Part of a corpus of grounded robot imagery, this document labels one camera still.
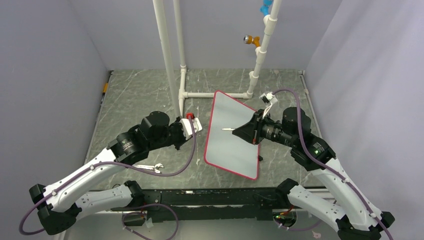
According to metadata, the silver open-end wrench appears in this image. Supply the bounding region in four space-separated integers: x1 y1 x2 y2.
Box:
133 163 164 174

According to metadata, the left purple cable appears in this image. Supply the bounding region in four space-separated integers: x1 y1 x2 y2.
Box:
18 117 197 236

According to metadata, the blue pipe fitting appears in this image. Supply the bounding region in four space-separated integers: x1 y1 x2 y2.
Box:
259 0 274 17

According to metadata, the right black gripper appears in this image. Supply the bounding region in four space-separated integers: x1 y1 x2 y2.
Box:
233 108 297 148

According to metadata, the orange nozzle fitting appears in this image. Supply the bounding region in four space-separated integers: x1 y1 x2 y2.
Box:
243 35 261 48

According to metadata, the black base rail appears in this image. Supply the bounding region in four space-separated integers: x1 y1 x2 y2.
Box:
114 187 297 226

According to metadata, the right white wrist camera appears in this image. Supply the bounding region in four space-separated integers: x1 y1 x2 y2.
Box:
259 91 278 119

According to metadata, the red-framed whiteboard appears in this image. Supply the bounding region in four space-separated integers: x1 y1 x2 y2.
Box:
203 90 260 180

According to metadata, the purple cable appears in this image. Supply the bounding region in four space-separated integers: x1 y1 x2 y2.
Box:
18 117 197 236
271 88 395 240

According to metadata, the white PVC pipe frame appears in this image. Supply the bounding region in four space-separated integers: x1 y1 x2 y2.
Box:
152 0 282 118

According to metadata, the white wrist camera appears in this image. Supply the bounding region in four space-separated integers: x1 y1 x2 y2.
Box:
179 112 203 140
259 91 278 119

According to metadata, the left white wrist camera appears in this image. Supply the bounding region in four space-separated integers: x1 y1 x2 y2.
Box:
179 112 203 140

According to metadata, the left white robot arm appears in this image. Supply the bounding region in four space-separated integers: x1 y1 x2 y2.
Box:
29 111 202 235

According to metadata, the orange wall clip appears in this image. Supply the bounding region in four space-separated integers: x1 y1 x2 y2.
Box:
102 83 109 94

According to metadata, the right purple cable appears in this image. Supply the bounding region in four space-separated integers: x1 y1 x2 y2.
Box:
271 88 395 240

